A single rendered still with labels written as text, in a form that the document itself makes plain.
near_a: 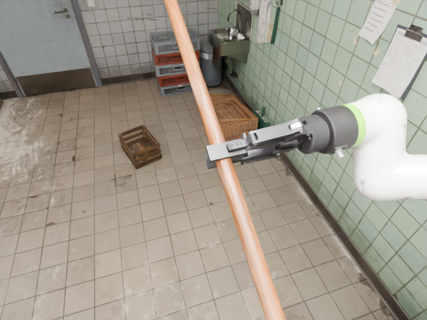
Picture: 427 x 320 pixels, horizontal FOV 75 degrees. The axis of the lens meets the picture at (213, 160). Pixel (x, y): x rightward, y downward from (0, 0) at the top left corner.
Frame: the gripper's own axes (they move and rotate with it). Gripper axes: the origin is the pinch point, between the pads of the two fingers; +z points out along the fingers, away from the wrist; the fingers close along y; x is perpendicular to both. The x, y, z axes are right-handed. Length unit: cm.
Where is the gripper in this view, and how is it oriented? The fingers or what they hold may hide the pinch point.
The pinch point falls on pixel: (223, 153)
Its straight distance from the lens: 52.4
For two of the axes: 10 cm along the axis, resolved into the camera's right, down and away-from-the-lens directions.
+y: -1.2, 3.7, 9.2
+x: -2.8, -9.0, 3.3
